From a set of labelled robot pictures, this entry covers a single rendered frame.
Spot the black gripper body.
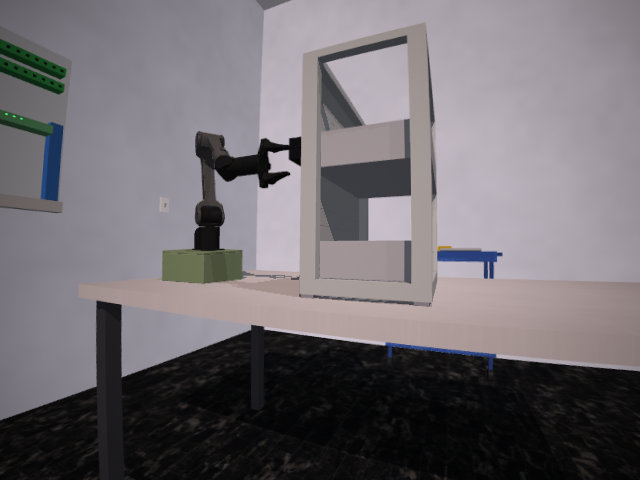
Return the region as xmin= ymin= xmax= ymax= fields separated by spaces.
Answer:
xmin=244 ymin=138 xmax=271 ymax=188

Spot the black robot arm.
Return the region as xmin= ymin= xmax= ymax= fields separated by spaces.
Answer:
xmin=192 ymin=131 xmax=249 ymax=251

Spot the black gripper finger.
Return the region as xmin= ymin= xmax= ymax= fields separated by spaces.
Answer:
xmin=263 ymin=140 xmax=289 ymax=153
xmin=263 ymin=171 xmax=290 ymax=185

